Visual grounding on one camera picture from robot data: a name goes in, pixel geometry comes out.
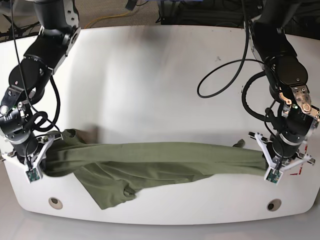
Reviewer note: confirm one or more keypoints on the red tape rectangle marking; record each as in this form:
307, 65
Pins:
298, 170

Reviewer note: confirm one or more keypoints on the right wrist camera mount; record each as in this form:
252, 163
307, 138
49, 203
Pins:
31, 165

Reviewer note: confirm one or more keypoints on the table cable grommet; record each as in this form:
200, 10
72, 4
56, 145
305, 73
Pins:
55, 203
274, 205

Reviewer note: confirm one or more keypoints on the right table cable grommet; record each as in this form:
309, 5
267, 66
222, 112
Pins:
274, 205

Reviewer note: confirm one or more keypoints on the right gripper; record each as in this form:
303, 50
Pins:
24, 143

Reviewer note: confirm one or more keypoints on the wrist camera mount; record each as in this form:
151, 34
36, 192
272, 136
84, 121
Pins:
31, 165
278, 164

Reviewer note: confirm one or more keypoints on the olive green T-shirt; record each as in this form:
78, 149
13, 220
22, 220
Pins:
113, 174

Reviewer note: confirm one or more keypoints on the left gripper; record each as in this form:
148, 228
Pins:
284, 145

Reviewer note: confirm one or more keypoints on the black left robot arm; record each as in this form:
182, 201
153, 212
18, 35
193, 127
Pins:
297, 117

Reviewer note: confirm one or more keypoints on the black tripod stand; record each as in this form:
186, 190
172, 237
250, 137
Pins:
16, 31

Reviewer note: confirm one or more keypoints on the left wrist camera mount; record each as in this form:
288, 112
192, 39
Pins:
278, 164

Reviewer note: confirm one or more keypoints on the left table cable grommet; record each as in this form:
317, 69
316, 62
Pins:
55, 203

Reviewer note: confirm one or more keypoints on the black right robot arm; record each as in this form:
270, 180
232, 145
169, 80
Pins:
59, 20

